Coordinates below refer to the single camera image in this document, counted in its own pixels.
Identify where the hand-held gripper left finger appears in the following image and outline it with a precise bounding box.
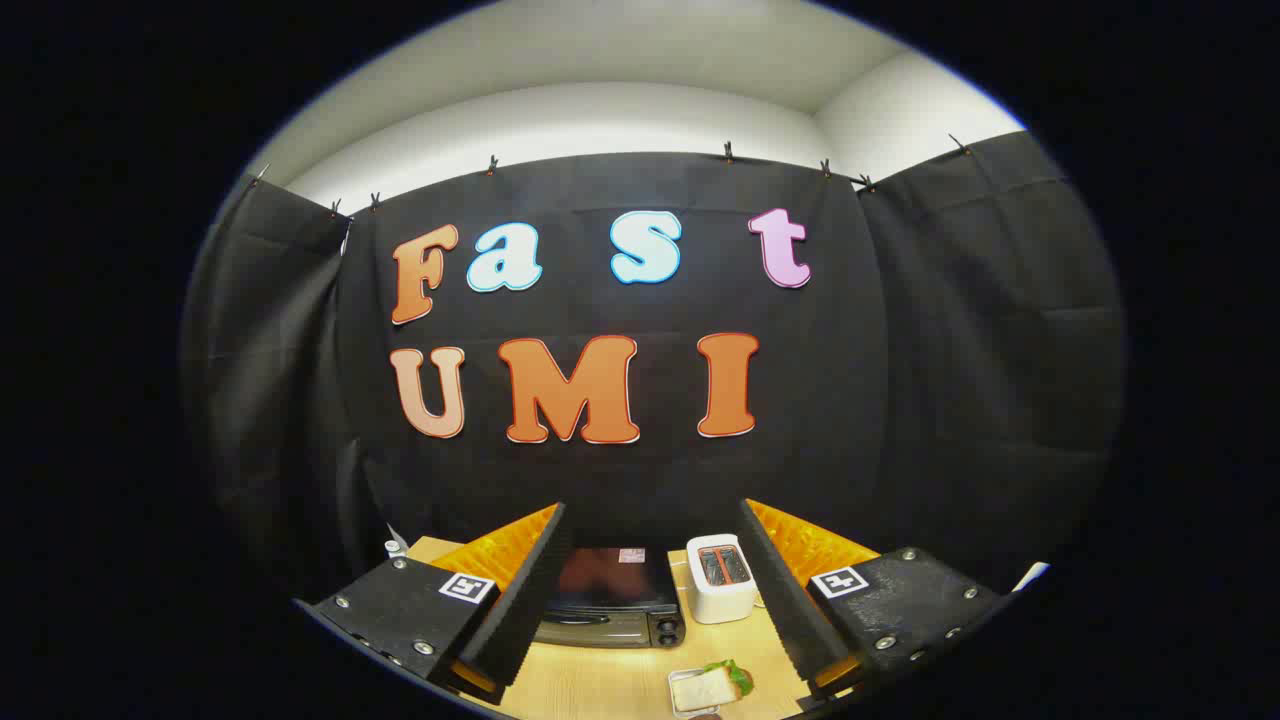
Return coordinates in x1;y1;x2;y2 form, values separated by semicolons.
293;502;574;706

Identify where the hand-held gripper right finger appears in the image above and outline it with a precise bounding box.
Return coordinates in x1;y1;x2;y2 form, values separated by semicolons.
739;497;1004;701

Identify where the black toaster oven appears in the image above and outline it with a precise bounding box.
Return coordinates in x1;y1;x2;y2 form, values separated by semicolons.
533;546;688;650

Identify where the lettuce sandwich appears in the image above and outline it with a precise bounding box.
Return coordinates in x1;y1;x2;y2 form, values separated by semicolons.
676;659;755;713

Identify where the white pop-up toaster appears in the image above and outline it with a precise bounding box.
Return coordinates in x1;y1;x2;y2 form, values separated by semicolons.
686;533;758;625

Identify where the white rectangular dish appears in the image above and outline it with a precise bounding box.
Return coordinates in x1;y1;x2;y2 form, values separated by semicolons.
667;668;722;718

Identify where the row of black cloth clips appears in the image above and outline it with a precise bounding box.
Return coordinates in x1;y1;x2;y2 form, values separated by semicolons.
250;133;976;216

